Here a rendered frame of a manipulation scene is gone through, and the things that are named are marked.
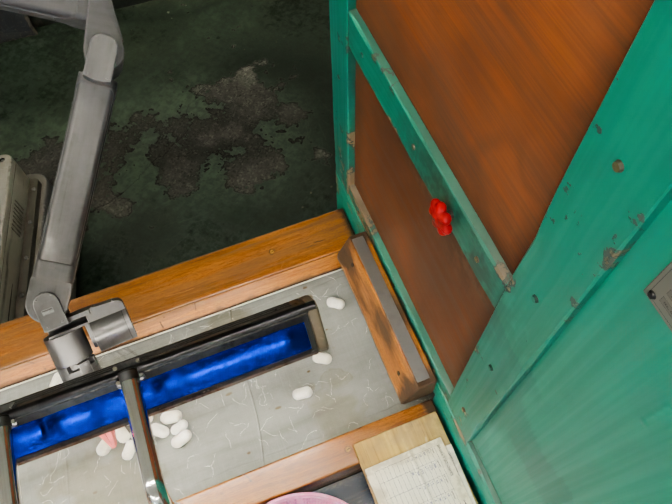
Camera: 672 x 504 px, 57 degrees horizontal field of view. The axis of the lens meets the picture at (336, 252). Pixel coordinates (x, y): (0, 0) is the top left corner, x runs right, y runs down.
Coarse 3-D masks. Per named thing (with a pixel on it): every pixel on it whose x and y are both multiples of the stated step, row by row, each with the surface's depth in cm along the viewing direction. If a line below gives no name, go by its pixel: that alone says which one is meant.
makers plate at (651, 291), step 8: (664, 272) 38; (656, 280) 39; (664, 280) 39; (648, 288) 40; (656, 288) 40; (664, 288) 39; (648, 296) 40; (656, 296) 40; (664, 296) 39; (656, 304) 40; (664, 304) 39; (664, 312) 40; (664, 320) 40
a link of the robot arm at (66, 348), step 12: (72, 324) 95; (84, 324) 94; (48, 336) 95; (60, 336) 92; (72, 336) 93; (84, 336) 95; (48, 348) 93; (60, 348) 92; (72, 348) 93; (84, 348) 94; (60, 360) 93; (72, 360) 93
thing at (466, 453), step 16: (336, 176) 122; (352, 208) 117; (352, 224) 123; (448, 416) 100; (448, 432) 104; (464, 448) 97; (464, 464) 101; (480, 464) 94; (480, 480) 94; (480, 496) 98; (496, 496) 92
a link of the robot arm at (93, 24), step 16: (0, 0) 88; (16, 0) 89; (32, 0) 89; (48, 0) 90; (64, 0) 90; (80, 0) 91; (96, 0) 91; (48, 16) 91; (64, 16) 91; (80, 16) 91; (96, 16) 91; (112, 16) 92; (96, 32) 91; (112, 32) 92
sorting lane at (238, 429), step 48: (288, 288) 119; (336, 288) 119; (336, 336) 115; (48, 384) 112; (240, 384) 111; (288, 384) 111; (336, 384) 110; (384, 384) 110; (192, 432) 107; (240, 432) 107; (288, 432) 107; (336, 432) 106; (48, 480) 104; (96, 480) 104; (192, 480) 103
